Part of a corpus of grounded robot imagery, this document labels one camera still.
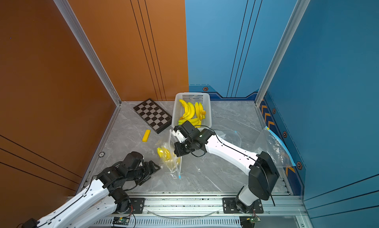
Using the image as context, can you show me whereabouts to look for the aluminium front rail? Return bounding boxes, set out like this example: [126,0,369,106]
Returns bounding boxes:
[88,193,313,228]

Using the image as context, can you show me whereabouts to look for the black white chessboard box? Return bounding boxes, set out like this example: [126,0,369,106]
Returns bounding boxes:
[133,98,172,134]

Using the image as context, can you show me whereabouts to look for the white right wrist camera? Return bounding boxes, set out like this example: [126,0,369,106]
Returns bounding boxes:
[172,129,186,142]

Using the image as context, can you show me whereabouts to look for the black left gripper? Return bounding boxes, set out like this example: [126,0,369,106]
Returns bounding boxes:
[127,159,162,185]

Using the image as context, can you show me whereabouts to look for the white perforated plastic basket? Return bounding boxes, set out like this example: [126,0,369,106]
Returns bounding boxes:
[171,92,212,128]

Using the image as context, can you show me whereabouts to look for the green circuit board right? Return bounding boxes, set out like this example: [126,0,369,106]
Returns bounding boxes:
[246,217,261,224]

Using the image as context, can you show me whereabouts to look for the aluminium corner post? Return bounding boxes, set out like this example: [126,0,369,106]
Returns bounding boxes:
[255,0,311,107]
[53,0,121,106]

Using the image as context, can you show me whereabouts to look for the yellow flat block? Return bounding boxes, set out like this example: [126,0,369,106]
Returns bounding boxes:
[142,129,151,142]

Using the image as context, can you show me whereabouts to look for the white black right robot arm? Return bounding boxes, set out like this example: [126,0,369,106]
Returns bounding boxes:
[172,121,280,213]

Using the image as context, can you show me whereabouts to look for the clear zip bag blue seal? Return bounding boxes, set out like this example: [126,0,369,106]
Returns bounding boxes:
[252,126,296,168]

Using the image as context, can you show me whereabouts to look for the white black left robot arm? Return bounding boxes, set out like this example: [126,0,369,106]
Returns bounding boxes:
[19,152,160,228]

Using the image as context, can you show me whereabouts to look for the small yellow banana bunch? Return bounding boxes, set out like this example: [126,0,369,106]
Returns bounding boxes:
[157,147,181,171]

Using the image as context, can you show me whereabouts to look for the aluminium corner post left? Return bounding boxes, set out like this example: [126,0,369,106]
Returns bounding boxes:
[53,0,121,106]

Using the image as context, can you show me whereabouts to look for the green circuit board left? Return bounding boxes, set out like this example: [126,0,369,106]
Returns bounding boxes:
[112,217,130,227]

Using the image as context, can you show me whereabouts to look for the yellow green banana bunch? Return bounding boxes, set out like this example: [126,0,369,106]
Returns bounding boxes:
[195,102,206,121]

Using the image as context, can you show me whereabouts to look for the aluminium corner post right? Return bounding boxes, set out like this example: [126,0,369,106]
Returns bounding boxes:
[255,0,311,107]

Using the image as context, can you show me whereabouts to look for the clear zip bag white seal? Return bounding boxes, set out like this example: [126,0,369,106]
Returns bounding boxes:
[156,129,182,179]

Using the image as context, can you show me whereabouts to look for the green circuit board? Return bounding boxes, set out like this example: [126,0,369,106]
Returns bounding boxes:
[112,217,130,227]
[246,217,261,224]

